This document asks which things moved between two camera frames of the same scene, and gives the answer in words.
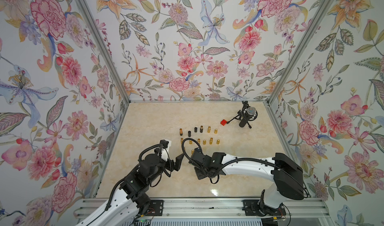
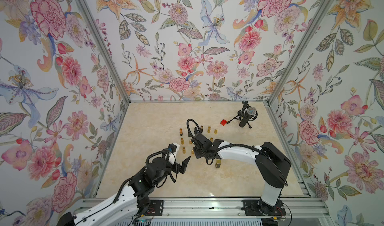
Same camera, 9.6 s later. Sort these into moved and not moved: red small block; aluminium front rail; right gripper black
Moved: right gripper black
Not moved: red small block; aluminium front rail
